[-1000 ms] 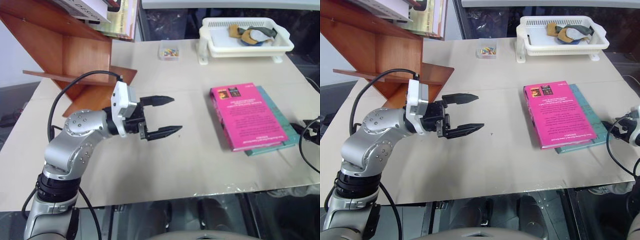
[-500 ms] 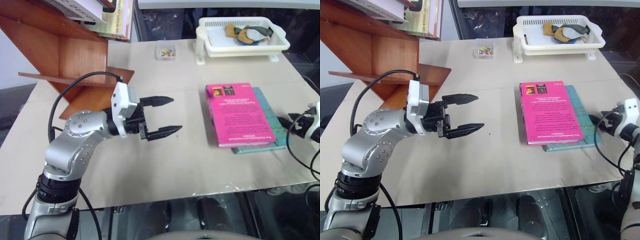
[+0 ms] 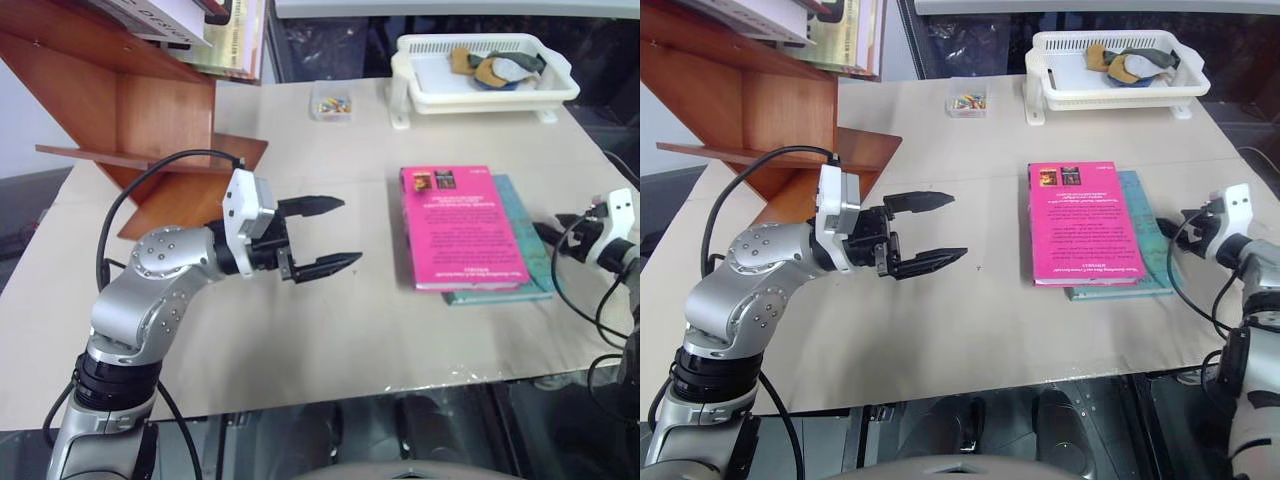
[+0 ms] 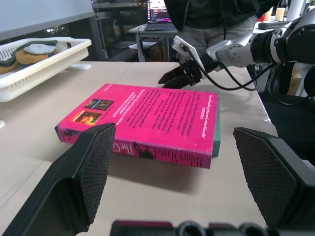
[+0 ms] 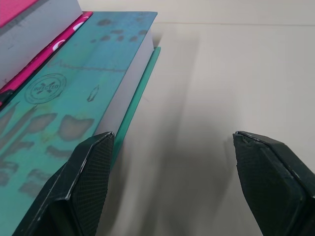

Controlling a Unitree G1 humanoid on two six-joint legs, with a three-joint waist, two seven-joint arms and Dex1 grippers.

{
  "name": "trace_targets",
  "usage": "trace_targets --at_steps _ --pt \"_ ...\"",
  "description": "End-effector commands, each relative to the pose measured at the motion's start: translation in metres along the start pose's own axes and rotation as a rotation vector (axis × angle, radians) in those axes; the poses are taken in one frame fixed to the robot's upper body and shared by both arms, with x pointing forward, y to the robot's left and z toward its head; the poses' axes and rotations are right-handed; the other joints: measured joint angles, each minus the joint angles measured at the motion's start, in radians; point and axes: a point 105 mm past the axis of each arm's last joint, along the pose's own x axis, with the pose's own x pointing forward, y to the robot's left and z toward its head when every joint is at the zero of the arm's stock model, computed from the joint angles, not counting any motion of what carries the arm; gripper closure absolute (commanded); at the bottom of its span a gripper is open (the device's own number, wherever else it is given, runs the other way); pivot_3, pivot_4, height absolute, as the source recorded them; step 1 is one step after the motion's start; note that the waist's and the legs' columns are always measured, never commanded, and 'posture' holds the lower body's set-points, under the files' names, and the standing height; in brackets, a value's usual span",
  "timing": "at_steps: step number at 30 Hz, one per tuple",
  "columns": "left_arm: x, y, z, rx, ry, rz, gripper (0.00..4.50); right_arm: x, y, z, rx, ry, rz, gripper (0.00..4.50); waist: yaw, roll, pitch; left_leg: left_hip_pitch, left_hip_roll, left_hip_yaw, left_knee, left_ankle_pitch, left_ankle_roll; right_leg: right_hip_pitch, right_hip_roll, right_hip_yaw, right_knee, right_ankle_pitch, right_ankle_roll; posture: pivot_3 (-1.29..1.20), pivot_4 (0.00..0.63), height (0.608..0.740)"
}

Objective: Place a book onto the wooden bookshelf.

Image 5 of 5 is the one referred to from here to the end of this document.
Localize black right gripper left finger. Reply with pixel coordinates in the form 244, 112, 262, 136
11, 131, 116, 236

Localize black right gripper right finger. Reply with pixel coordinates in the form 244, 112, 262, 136
232, 131, 315, 236

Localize teal hardcover book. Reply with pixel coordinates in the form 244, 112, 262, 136
0, 11, 161, 236

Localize pink hardcover book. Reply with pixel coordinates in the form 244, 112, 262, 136
0, 0, 94, 106

